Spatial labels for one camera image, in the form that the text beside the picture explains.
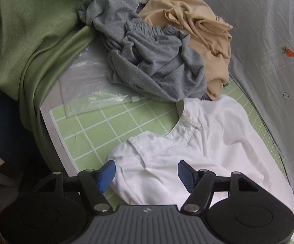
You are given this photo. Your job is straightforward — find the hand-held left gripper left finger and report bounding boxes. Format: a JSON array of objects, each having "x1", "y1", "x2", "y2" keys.
[{"x1": 34, "y1": 160, "x2": 117, "y2": 214}]

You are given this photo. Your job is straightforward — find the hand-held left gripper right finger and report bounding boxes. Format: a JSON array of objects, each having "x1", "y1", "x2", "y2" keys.
[{"x1": 177, "y1": 160, "x2": 261, "y2": 214}]

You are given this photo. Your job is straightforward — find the white pants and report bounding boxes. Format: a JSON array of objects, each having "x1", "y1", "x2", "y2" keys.
[{"x1": 105, "y1": 94, "x2": 294, "y2": 234}]

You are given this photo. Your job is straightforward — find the green grid mat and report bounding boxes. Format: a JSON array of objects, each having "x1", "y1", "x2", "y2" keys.
[{"x1": 49, "y1": 77, "x2": 290, "y2": 206}]

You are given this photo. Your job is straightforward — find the clear plastic zip bag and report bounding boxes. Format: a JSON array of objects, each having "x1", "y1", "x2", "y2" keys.
[{"x1": 59, "y1": 44, "x2": 140, "y2": 119}]

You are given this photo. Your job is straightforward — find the grey sweatpants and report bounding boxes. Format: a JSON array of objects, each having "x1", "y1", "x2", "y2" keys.
[{"x1": 78, "y1": 0, "x2": 208, "y2": 103}]

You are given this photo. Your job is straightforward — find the beige shirt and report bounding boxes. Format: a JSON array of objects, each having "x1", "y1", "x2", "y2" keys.
[{"x1": 138, "y1": 0, "x2": 234, "y2": 101}]

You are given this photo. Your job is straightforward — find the grey carrot print sheet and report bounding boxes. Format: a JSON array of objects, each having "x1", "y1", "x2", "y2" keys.
[{"x1": 195, "y1": 0, "x2": 294, "y2": 224}]

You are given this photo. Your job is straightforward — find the green curtain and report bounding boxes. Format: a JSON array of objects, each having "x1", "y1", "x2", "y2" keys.
[{"x1": 0, "y1": 0, "x2": 131, "y2": 173}]

